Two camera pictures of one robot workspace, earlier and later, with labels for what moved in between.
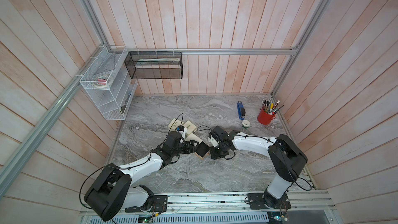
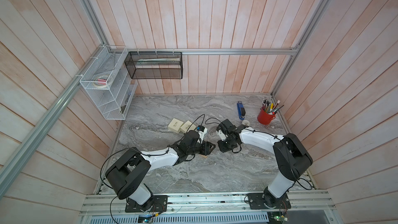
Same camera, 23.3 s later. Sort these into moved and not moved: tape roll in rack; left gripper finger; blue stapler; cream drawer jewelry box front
Moved: left gripper finger
Not moved: cream drawer jewelry box front; blue stapler; tape roll in rack
